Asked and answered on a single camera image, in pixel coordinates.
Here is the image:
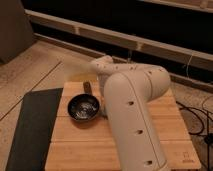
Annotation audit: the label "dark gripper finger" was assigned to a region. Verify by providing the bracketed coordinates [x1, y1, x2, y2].
[83, 81, 92, 94]

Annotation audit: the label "dark ceramic bowl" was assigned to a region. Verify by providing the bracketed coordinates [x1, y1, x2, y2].
[67, 94, 100, 121]

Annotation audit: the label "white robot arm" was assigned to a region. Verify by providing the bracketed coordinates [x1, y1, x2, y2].
[90, 55, 171, 171]

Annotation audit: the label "dark grey floor mat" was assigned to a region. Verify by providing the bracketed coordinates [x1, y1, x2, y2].
[5, 88, 62, 171]

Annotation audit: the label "grey cabinet corner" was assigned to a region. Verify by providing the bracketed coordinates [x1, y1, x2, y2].
[0, 0, 35, 63]

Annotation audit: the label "white wooden shelf rail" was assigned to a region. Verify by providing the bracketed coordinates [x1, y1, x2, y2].
[25, 10, 213, 71]

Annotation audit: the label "black floor cables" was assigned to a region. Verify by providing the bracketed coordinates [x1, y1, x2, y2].
[175, 96, 213, 171]

